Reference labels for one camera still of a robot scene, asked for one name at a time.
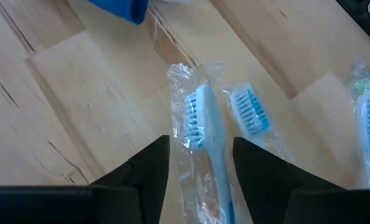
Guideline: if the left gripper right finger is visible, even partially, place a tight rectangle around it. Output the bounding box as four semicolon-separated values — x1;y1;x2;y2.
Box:
233;136;370;224

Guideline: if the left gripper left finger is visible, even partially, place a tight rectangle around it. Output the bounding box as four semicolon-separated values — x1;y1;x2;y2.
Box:
0;135;170;224

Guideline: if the blue cloth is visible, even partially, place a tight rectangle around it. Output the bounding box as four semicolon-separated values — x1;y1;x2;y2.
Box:
85;0;149;26

